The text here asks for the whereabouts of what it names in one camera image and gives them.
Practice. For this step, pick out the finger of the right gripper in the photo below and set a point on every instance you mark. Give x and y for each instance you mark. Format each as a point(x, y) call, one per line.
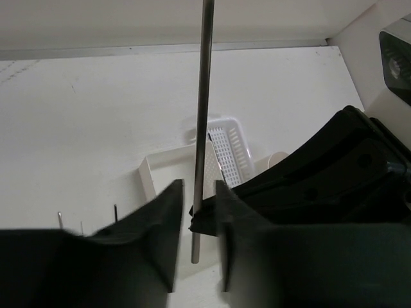
point(203, 221)

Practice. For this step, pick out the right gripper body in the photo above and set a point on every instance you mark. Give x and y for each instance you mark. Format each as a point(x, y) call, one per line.
point(352, 170)

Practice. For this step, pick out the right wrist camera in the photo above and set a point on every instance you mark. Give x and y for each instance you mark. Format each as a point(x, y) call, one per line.
point(392, 105)

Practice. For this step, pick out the black chopstick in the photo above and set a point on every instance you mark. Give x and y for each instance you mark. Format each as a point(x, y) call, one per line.
point(115, 213)
point(223, 169)

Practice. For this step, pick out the white square box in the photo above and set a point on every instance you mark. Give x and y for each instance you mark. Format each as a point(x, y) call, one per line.
point(158, 170)

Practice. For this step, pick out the white perforated basket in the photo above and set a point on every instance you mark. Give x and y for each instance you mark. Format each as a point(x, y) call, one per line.
point(233, 148)

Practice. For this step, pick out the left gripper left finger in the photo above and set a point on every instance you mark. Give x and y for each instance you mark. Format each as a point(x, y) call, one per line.
point(130, 263)

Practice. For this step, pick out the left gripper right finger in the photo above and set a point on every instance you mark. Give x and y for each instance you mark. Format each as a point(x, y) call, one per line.
point(335, 265)

